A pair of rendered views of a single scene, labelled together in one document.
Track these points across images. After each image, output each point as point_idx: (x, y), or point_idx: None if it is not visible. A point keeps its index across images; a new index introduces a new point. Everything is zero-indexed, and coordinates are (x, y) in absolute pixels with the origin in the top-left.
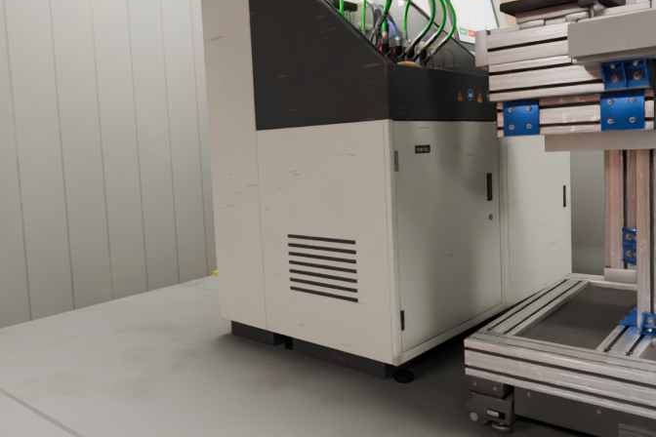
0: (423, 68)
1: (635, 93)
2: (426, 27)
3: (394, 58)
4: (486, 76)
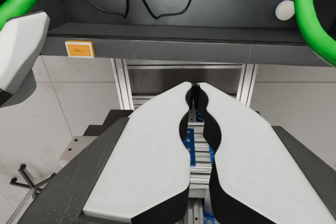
0: (113, 58)
1: None
2: None
3: None
4: (322, 66)
